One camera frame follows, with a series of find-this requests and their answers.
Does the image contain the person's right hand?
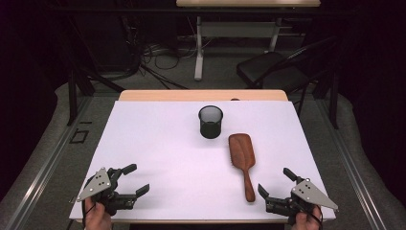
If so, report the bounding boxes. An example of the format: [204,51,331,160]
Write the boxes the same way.
[290,205,324,230]

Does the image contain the brown wooden hairbrush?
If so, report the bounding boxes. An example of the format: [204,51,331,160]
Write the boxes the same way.
[228,132,257,203]

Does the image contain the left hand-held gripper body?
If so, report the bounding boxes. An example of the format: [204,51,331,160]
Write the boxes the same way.
[76,166,138,217]

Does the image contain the black folding chair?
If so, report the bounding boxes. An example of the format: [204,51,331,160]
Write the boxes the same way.
[236,35,338,116]

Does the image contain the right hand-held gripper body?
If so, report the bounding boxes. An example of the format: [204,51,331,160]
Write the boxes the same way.
[265,176,339,225]

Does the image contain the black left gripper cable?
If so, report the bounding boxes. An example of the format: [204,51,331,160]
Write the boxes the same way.
[80,180,97,229]

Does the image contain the dark curtain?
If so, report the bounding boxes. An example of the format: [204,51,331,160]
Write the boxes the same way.
[0,0,70,200]
[338,0,406,205]

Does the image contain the person's left hand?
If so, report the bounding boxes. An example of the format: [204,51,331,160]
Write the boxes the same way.
[84,196,113,230]

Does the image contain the bundle of floor cables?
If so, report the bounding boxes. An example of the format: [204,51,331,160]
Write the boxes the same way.
[121,15,212,90]

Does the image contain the black mesh cup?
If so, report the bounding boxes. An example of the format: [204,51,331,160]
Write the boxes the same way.
[197,104,224,140]

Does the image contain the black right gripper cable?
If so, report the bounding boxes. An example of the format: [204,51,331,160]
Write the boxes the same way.
[298,202,324,230]

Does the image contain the white table sheet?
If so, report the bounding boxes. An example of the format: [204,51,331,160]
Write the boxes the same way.
[69,100,337,221]

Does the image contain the metal floor rail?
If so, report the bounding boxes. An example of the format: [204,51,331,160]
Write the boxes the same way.
[4,95,94,230]
[314,97,389,230]

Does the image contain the white-legged wooden desk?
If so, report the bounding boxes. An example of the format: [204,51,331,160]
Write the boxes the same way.
[175,0,322,81]

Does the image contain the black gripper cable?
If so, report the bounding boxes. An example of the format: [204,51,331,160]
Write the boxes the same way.
[80,180,97,229]
[298,202,324,230]

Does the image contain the black metal stand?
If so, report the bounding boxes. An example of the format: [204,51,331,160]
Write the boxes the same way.
[66,68,125,127]
[312,71,340,130]

